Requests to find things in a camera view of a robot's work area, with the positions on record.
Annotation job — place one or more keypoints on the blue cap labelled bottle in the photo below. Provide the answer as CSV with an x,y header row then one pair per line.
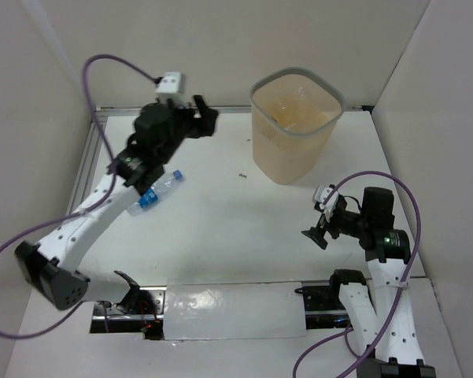
x,y
157,193

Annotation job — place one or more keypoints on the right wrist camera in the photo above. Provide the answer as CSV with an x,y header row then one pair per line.
x,y
325,200

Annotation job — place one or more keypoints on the beige mesh waste bin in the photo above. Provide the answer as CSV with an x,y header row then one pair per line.
x,y
287,153

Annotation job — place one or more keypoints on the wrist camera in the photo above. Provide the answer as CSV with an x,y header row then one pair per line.
x,y
171,87
325,200

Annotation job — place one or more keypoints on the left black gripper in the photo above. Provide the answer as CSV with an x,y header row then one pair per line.
x,y
194,119

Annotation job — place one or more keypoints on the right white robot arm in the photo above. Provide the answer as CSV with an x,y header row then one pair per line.
x,y
380,312

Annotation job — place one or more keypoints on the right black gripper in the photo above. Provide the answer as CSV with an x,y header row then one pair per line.
x,y
317,235

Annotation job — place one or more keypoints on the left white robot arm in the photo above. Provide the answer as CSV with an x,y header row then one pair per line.
x,y
51,265

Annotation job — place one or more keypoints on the clear bottle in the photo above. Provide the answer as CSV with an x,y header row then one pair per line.
x,y
294,106

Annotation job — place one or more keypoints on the white front cover panel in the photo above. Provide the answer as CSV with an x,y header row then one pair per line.
x,y
233,311

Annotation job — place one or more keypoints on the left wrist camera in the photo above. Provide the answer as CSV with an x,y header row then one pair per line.
x,y
171,87

